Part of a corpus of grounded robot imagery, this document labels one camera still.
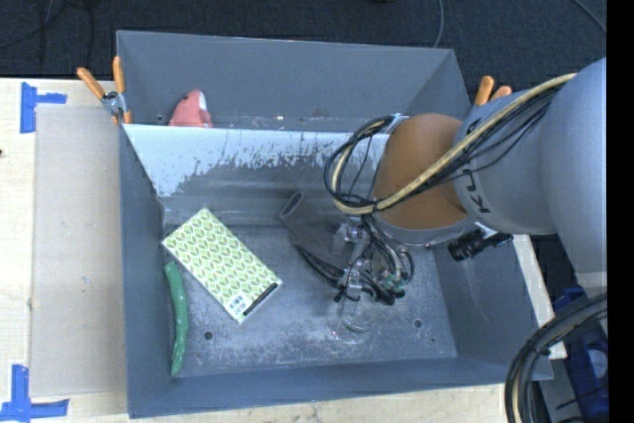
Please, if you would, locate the grey metal bin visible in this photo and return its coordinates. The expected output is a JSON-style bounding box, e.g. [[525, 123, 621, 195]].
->
[[114, 29, 556, 419]]

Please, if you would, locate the clear glass cup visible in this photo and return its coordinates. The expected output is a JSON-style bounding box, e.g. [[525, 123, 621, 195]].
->
[[335, 295, 378, 334]]

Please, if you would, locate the green toy bean pod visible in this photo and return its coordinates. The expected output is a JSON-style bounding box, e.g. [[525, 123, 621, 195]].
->
[[162, 261, 190, 376]]

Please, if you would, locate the green patterned box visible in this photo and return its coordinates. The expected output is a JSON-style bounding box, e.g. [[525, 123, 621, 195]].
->
[[160, 206, 284, 325]]

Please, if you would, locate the grey plastic cup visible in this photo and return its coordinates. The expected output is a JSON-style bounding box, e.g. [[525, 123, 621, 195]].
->
[[278, 190, 343, 259]]

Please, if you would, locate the black cylinder on white bracket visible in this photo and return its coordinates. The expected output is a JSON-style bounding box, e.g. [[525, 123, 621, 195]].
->
[[448, 222, 515, 263]]

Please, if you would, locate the pale flat board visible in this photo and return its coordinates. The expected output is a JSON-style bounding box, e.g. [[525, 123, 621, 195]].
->
[[28, 103, 130, 400]]

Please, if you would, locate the pink toy fish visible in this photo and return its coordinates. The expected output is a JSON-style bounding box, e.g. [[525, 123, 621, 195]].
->
[[167, 88, 215, 129]]

